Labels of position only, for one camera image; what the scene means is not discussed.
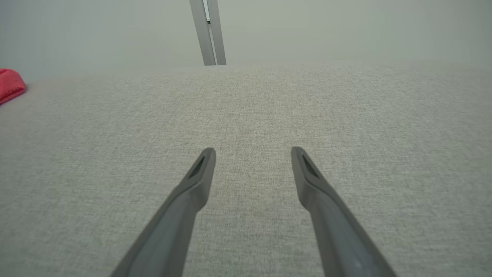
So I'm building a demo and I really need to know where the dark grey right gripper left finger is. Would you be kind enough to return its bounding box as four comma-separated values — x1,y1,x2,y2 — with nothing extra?
111,147,216,277

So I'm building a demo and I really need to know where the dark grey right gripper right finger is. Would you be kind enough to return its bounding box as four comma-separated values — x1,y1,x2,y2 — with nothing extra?
291,146,397,277

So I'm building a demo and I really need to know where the grey vertical partition post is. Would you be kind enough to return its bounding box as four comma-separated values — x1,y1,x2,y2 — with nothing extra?
189,0,227,66

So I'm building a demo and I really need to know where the red shorts white stripe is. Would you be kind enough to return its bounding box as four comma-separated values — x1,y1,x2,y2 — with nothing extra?
0,68,27,105

